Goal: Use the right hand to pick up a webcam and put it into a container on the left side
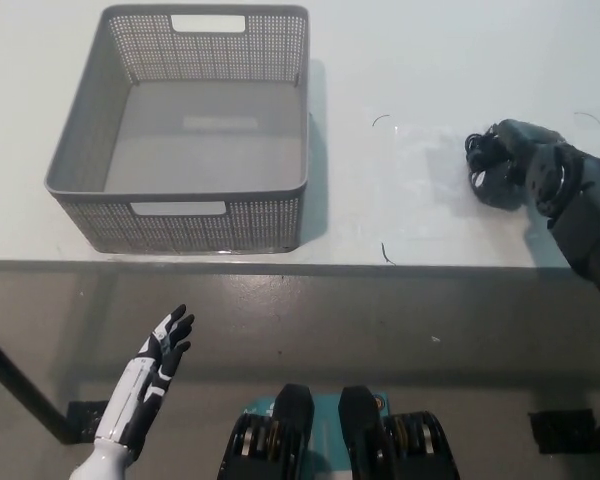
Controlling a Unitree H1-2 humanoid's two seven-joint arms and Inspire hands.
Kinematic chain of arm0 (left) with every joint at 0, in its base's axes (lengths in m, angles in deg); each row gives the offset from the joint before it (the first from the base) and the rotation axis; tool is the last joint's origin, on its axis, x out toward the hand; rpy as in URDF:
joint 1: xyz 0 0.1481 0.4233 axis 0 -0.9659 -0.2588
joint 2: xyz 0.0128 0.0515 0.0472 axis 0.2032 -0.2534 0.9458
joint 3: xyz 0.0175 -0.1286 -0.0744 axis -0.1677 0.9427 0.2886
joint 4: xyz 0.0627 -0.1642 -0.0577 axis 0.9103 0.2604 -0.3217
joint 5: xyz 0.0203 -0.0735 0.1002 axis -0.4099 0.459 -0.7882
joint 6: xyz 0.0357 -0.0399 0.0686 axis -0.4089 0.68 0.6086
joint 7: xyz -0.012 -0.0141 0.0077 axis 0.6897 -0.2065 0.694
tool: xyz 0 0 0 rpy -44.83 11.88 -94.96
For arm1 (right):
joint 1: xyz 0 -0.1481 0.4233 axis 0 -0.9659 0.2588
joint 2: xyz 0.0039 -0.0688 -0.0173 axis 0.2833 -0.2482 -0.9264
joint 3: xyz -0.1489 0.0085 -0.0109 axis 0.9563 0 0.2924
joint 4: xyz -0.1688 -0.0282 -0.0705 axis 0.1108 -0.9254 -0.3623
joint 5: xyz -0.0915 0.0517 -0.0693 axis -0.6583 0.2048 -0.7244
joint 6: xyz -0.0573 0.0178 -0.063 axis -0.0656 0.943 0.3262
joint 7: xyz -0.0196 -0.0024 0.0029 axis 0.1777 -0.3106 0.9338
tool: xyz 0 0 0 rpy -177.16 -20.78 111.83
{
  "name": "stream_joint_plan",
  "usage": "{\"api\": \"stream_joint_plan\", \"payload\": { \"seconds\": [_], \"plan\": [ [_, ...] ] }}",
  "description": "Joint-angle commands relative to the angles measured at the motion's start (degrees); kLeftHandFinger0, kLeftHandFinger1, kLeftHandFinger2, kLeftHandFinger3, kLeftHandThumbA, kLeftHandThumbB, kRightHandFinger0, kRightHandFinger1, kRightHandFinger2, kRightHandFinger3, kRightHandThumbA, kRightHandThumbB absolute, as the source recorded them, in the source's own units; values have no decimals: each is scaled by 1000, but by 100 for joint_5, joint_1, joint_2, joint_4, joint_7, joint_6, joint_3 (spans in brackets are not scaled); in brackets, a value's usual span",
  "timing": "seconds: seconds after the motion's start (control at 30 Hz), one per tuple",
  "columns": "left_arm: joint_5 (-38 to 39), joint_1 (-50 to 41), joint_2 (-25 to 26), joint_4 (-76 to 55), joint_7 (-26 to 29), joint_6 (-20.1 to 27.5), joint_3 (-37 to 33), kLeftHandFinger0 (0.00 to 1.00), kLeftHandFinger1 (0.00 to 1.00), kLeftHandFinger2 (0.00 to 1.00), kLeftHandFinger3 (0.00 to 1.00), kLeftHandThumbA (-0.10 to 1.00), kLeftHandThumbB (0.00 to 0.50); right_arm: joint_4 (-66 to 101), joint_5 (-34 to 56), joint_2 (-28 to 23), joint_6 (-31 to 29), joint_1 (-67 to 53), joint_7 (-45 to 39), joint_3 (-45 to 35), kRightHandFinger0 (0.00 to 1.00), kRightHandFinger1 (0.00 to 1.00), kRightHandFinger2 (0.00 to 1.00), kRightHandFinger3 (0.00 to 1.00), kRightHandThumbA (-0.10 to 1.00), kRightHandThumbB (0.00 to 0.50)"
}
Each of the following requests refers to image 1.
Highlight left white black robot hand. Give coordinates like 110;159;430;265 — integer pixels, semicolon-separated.
94;303;196;449

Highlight black webcam with cable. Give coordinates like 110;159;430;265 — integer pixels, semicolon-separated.
463;125;526;207

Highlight black floor foot plate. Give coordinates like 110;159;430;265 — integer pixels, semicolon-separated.
67;399;110;445
528;408;597;455

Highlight black table leg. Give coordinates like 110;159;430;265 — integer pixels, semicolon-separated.
0;324;75;445

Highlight grey perforated plastic basket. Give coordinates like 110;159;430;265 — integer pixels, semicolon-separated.
43;4;311;254

